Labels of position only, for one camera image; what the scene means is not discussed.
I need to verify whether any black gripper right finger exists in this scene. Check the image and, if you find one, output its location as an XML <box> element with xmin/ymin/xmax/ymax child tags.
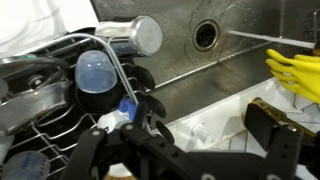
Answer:
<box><xmin>244</xmin><ymin>102</ymin><xmax>304</xmax><ymax>180</ymax></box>

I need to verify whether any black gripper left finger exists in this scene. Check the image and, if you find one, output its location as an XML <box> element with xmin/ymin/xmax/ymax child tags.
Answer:
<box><xmin>59</xmin><ymin>101</ymin><xmax>201</xmax><ymax>180</ymax></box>

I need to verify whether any yellow cloth on faucet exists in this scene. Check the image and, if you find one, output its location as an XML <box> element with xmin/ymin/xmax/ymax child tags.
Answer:
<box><xmin>265</xmin><ymin>48</ymin><xmax>320</xmax><ymax>105</ymax></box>

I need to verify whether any white cup with blue label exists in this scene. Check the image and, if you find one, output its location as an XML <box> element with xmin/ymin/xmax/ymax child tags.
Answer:
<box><xmin>96</xmin><ymin>97</ymin><xmax>143</xmax><ymax>134</ymax></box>

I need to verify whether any steel dish rack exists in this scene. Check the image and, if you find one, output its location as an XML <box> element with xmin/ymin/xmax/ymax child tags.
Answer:
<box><xmin>0</xmin><ymin>26</ymin><xmax>168</xmax><ymax>180</ymax></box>

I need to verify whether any translucent bottle with blue print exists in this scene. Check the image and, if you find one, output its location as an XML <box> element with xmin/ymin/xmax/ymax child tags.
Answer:
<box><xmin>0</xmin><ymin>150</ymin><xmax>52</xmax><ymax>180</ymax></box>

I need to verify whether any stainless steel kitchen utensil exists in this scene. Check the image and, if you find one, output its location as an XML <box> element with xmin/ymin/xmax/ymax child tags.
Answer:
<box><xmin>0</xmin><ymin>80</ymin><xmax>75</xmax><ymax>135</ymax></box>

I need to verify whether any glass pot lid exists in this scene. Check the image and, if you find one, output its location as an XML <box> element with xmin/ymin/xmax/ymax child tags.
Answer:
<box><xmin>0</xmin><ymin>54</ymin><xmax>73</xmax><ymax>88</ymax></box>

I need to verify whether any steel utensil cup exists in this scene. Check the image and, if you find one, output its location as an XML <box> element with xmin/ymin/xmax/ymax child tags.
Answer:
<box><xmin>94</xmin><ymin>15</ymin><xmax>164</xmax><ymax>57</ymax></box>

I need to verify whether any stainless steel sink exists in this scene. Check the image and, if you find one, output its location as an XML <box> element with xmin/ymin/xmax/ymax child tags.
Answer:
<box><xmin>89</xmin><ymin>0</ymin><xmax>320</xmax><ymax>125</ymax></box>

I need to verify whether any round sink drain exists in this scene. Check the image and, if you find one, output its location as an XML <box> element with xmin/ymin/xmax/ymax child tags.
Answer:
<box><xmin>192</xmin><ymin>18</ymin><xmax>221</xmax><ymax>53</ymax></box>

